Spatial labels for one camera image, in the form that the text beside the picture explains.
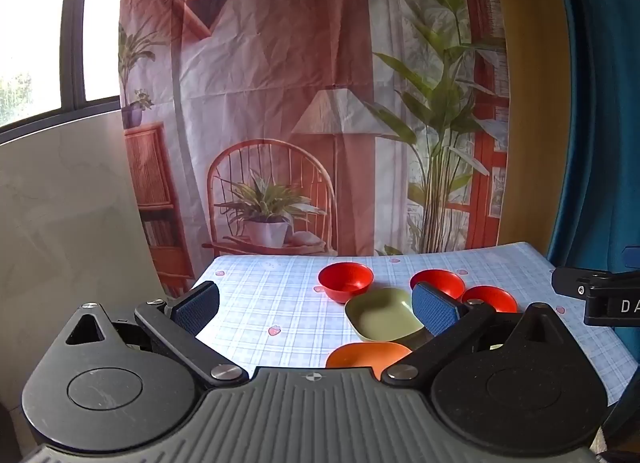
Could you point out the blue checked tablecloth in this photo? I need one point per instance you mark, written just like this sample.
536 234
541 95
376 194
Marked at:
270 293

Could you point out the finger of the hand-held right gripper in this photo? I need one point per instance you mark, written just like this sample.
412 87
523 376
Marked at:
570 282

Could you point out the blue curtain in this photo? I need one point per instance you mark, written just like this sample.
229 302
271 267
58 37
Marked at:
600 93

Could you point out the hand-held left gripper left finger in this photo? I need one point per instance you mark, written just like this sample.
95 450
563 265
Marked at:
198 307

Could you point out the red bowl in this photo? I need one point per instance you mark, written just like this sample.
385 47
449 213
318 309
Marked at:
345 277
492 297
442 280

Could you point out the window with dark frame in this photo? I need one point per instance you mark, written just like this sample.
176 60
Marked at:
75 43

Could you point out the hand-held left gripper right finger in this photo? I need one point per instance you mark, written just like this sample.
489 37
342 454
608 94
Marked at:
434 310

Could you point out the orange plate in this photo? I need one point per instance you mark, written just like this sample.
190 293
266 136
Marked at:
361 355

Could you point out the printed backdrop cloth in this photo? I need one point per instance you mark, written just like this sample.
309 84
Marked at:
300 43

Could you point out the green square plate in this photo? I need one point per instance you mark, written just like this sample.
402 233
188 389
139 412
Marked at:
380 317

